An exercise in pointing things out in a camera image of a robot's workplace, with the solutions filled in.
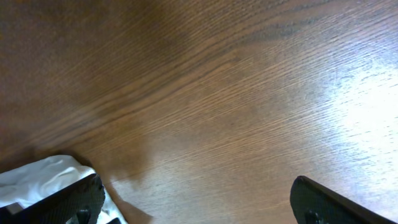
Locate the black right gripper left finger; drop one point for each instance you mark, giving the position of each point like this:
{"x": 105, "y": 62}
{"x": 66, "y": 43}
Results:
{"x": 80, "y": 202}

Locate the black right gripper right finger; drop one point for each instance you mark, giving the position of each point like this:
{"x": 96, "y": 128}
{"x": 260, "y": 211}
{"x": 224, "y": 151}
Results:
{"x": 313, "y": 203}

